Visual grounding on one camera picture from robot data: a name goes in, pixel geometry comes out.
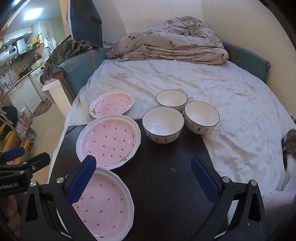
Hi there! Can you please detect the white floral bed sheet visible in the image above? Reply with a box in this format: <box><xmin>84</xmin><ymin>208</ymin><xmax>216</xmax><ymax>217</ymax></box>
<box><xmin>50</xmin><ymin>58</ymin><xmax>296</xmax><ymax>193</ymax></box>

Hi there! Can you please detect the tabby cat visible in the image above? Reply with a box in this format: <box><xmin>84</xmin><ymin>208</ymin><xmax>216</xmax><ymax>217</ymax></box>
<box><xmin>281</xmin><ymin>128</ymin><xmax>296</xmax><ymax>188</ymax></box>

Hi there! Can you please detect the white leaf-print bowl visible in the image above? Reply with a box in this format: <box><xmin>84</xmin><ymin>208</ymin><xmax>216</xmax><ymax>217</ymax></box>
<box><xmin>184</xmin><ymin>101</ymin><xmax>220</xmax><ymax>135</ymax></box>
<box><xmin>156</xmin><ymin>89</ymin><xmax>188</xmax><ymax>114</ymax></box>
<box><xmin>142</xmin><ymin>106</ymin><xmax>185</xmax><ymax>144</ymax></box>

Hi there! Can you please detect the white kitchen base cabinet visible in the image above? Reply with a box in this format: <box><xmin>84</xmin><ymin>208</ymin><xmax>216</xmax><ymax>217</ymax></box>
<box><xmin>6</xmin><ymin>76</ymin><xmax>43</xmax><ymax>114</ymax></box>

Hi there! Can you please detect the teal bed frame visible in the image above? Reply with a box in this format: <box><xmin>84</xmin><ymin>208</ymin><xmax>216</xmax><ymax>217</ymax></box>
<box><xmin>55</xmin><ymin>40</ymin><xmax>271</xmax><ymax>100</ymax></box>

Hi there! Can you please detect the pink strawberry-print plate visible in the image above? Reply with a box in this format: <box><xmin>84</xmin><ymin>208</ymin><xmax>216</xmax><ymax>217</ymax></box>
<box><xmin>71</xmin><ymin>167</ymin><xmax>135</xmax><ymax>241</ymax></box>
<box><xmin>89</xmin><ymin>90</ymin><xmax>135</xmax><ymax>118</ymax></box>
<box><xmin>76</xmin><ymin>114</ymin><xmax>142</xmax><ymax>171</ymax></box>

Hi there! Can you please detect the yellow wooden shelf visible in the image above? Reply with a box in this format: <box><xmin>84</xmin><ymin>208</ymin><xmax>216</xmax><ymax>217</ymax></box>
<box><xmin>0</xmin><ymin>122</ymin><xmax>31</xmax><ymax>158</ymax></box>

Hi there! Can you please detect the white wall cabinet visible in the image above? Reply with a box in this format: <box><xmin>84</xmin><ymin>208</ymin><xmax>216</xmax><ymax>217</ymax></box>
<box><xmin>3</xmin><ymin>26</ymin><xmax>33</xmax><ymax>44</ymax></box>

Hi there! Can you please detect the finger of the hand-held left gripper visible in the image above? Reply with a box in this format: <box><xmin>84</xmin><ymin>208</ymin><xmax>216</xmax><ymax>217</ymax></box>
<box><xmin>0</xmin><ymin>147</ymin><xmax>26</xmax><ymax>164</ymax></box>
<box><xmin>0</xmin><ymin>152</ymin><xmax>51</xmax><ymax>179</ymax></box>

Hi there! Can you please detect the pink dotted cloth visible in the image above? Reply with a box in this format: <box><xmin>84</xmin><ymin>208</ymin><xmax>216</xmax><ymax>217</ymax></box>
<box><xmin>261</xmin><ymin>178</ymin><xmax>296</xmax><ymax>210</ymax></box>

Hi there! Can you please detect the black low table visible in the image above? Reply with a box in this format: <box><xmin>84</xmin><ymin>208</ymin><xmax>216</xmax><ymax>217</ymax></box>
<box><xmin>47</xmin><ymin>119</ymin><xmax>229</xmax><ymax>241</ymax></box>

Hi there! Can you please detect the dark blue cushion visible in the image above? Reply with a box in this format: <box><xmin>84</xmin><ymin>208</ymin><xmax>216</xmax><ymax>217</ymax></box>
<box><xmin>67</xmin><ymin>0</ymin><xmax>103</xmax><ymax>49</ymax></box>

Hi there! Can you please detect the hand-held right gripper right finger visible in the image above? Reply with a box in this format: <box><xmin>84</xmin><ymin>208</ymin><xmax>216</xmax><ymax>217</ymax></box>
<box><xmin>190</xmin><ymin>156</ymin><xmax>268</xmax><ymax>241</ymax></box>

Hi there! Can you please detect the crumpled beige printed duvet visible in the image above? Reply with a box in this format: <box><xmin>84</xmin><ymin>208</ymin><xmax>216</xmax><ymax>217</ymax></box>
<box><xmin>103</xmin><ymin>16</ymin><xmax>229</xmax><ymax>65</ymax></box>

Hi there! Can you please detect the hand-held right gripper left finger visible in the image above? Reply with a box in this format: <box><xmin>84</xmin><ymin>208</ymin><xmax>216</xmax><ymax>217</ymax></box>
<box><xmin>20</xmin><ymin>155</ymin><xmax>97</xmax><ymax>241</ymax></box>

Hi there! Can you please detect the white side table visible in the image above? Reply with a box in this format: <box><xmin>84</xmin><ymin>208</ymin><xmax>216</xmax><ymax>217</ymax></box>
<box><xmin>43</xmin><ymin>79</ymin><xmax>75</xmax><ymax>119</ymax></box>

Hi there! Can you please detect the white washing machine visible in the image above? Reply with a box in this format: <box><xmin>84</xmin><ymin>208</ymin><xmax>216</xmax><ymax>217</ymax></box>
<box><xmin>30</xmin><ymin>67</ymin><xmax>47</xmax><ymax>93</ymax></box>

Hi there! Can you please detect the teal blanket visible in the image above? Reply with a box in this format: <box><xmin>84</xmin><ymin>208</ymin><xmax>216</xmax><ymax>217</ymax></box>
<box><xmin>42</xmin><ymin>40</ymin><xmax>93</xmax><ymax>82</ymax></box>

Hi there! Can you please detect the brown floor mat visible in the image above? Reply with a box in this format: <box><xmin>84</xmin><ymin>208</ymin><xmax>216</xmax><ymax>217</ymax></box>
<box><xmin>34</xmin><ymin>99</ymin><xmax>54</xmax><ymax>118</ymax></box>

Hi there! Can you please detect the white water heater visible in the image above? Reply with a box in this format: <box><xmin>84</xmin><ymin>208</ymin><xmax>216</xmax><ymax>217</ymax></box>
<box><xmin>15</xmin><ymin>38</ymin><xmax>26</xmax><ymax>54</ymax></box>

